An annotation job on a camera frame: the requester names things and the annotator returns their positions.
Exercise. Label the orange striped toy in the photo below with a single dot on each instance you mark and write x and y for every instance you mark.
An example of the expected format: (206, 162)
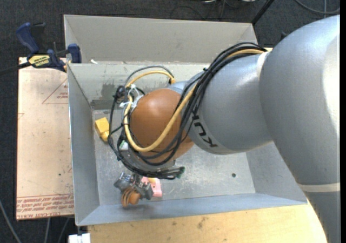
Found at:
(130, 199)

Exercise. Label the pink block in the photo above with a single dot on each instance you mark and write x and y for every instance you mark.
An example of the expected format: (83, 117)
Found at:
(156, 190)

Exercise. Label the yellow block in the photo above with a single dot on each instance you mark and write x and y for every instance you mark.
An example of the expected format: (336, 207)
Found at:
(101, 126)

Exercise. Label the grey metal bin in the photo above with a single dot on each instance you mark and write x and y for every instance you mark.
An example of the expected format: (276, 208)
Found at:
(216, 171)

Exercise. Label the brown cardboard board red print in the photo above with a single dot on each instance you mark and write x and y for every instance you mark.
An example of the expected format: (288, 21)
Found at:
(43, 139)

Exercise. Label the black cylinder on white bracket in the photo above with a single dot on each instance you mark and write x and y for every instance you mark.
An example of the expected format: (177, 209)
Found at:
(119, 92)

